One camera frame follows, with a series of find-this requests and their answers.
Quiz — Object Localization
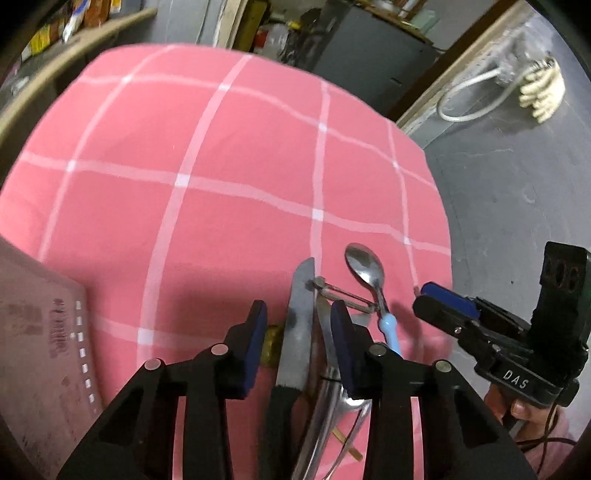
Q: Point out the white perforated utensil holder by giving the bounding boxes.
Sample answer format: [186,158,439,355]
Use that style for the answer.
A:
[1,240,103,479]

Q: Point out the metal spoon blue handle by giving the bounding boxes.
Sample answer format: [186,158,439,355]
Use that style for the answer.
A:
[345,243,402,355]

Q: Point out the large silver metal spoon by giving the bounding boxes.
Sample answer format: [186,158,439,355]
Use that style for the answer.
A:
[291,296,370,479]

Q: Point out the metal vegetable peeler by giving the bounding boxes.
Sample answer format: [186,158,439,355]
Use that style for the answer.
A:
[312,276,377,314]

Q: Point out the black-handled kitchen knife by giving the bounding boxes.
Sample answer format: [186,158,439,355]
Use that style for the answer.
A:
[259,257,315,479]

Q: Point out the small gold spoon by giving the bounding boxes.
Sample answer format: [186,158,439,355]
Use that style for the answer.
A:
[260,325,283,369]

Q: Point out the person's right hand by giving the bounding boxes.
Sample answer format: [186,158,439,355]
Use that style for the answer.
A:
[484,384,575,479]

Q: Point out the cream rubber gloves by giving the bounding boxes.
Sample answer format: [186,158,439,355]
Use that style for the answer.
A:
[519,57,566,124]

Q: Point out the grey cabinet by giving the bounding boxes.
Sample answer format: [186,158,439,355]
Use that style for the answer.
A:
[298,1,439,115]

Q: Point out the pink checked tablecloth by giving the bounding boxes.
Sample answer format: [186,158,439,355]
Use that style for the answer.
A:
[0,43,454,480]

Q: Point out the white hose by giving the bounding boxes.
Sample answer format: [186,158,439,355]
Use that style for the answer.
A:
[435,64,528,123]

